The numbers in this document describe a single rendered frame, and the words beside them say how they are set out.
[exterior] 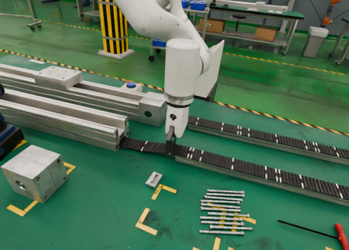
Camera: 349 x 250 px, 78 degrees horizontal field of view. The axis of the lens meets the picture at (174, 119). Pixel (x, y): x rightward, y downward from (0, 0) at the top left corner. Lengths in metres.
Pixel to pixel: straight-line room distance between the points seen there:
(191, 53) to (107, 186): 0.43
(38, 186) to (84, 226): 0.15
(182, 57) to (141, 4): 0.16
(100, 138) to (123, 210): 0.26
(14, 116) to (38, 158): 0.35
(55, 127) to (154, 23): 0.50
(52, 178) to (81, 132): 0.20
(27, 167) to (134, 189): 0.27
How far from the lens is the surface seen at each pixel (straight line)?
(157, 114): 0.83
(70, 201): 0.66
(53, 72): 1.08
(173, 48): 0.52
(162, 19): 0.59
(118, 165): 0.71
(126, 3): 0.60
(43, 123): 0.89
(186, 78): 0.54
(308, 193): 0.76
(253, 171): 0.71
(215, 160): 0.70
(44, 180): 0.64
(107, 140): 0.74
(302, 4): 8.19
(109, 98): 0.90
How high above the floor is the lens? 1.29
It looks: 34 degrees down
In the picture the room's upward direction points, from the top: 5 degrees clockwise
